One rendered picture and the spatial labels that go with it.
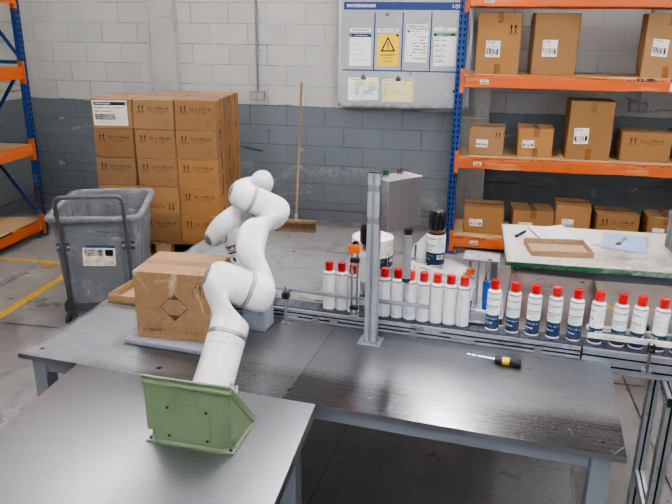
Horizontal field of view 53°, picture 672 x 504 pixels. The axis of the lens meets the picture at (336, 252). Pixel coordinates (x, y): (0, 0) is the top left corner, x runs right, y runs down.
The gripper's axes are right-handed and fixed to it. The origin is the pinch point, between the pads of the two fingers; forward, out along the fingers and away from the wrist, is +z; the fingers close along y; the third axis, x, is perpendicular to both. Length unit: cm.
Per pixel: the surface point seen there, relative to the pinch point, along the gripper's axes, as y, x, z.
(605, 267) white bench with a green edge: 114, -138, 66
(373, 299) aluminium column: -17, -57, 14
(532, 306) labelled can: -2, -111, 34
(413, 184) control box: -8, -83, -23
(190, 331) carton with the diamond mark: -40.2, 7.9, 2.8
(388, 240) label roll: 54, -48, 9
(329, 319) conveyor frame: -5.5, -32.3, 21.5
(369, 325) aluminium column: -16, -52, 24
